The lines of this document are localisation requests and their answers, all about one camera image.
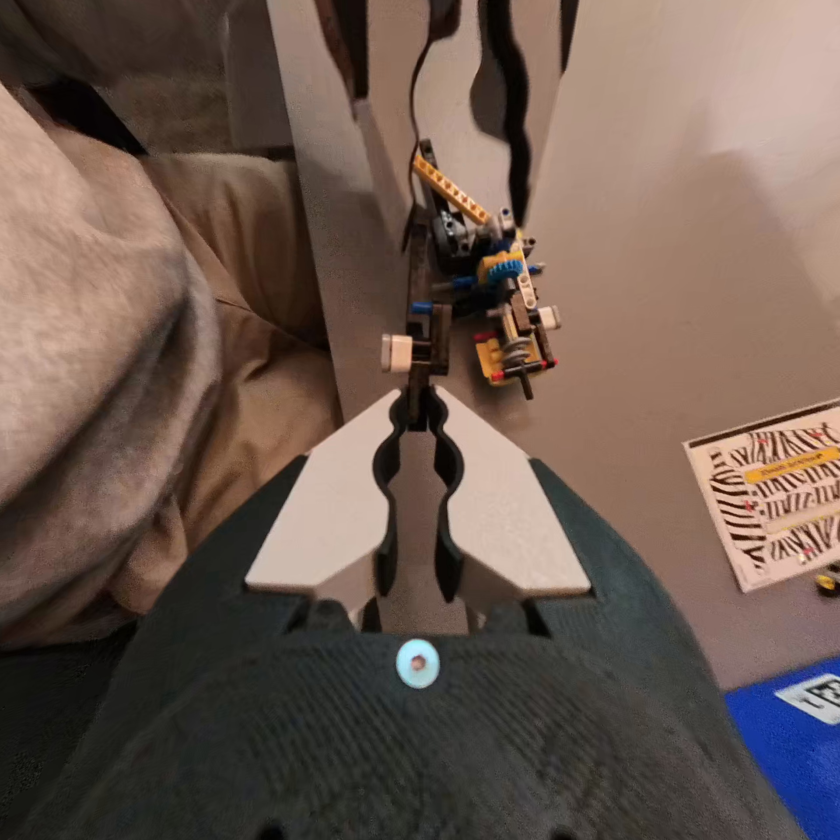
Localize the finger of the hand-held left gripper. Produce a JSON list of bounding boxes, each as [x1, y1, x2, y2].
[[356, 0, 462, 219], [470, 0, 580, 224]]

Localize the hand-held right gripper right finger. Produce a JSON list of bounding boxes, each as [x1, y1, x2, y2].
[[430, 385, 593, 626]]

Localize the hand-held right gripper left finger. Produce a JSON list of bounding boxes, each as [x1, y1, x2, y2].
[[243, 386, 406, 614]]

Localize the yellow and black lego vehicle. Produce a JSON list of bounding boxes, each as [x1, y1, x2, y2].
[[411, 139, 563, 403]]

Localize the black lego beam subassembly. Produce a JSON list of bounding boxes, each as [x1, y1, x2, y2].
[[381, 203, 455, 433]]

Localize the person's tan pants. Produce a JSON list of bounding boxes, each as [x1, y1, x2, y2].
[[108, 154, 343, 621]]

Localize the zebra striped sticker sheet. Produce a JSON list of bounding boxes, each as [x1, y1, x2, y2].
[[682, 403, 840, 593]]

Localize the person's grey sweatshirt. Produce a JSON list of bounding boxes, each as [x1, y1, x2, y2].
[[0, 82, 221, 634]]

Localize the blue storage box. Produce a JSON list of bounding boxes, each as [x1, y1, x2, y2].
[[724, 658, 840, 840]]

